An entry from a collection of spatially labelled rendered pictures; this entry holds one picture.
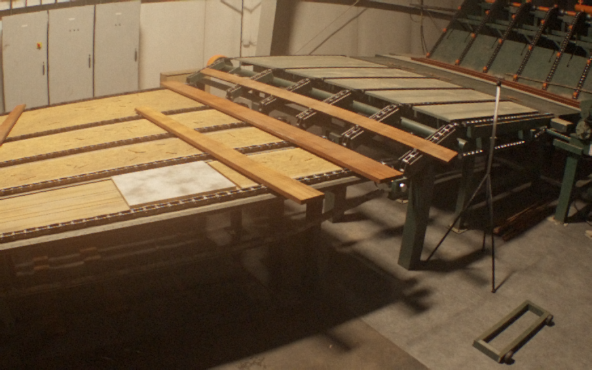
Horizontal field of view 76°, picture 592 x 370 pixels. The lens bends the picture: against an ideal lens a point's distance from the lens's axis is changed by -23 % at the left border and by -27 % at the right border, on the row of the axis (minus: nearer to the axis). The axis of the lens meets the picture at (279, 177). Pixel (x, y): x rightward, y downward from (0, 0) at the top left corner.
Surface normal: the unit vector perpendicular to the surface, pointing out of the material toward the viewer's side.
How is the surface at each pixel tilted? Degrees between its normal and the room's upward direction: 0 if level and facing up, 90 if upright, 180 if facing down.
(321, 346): 0
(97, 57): 90
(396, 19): 87
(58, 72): 90
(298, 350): 0
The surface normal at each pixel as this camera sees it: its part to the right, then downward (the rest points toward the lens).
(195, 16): 0.52, 0.26
